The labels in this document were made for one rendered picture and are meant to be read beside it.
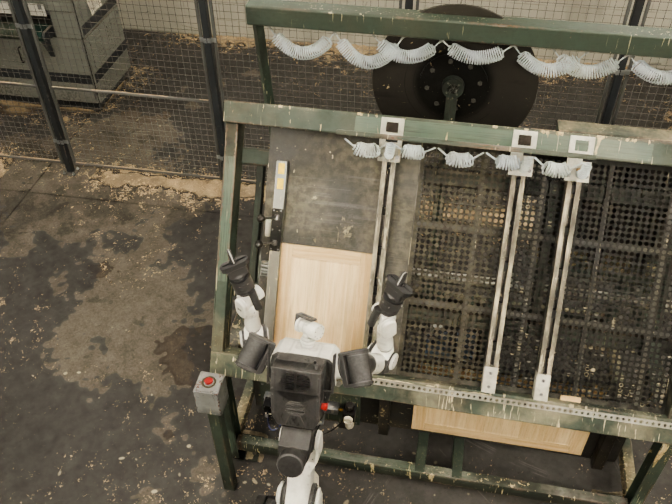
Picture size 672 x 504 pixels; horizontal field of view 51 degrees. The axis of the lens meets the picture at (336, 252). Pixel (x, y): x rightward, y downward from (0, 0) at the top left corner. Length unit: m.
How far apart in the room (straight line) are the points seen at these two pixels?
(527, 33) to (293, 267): 1.49
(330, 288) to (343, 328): 0.20
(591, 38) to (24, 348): 3.84
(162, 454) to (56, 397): 0.82
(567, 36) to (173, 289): 3.13
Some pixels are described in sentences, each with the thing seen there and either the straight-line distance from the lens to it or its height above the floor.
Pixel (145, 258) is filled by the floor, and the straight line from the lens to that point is 5.46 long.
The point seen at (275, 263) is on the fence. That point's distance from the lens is 3.36.
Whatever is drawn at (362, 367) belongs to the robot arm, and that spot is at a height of 1.34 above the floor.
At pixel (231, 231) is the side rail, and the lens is 3.39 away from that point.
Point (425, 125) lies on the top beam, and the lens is 3.14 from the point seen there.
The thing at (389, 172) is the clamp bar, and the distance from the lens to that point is 3.19.
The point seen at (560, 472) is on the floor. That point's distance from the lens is 4.34.
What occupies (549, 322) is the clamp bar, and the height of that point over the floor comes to 1.23.
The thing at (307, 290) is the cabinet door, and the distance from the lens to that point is 3.37.
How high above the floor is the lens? 3.60
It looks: 43 degrees down
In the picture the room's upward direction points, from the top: 1 degrees counter-clockwise
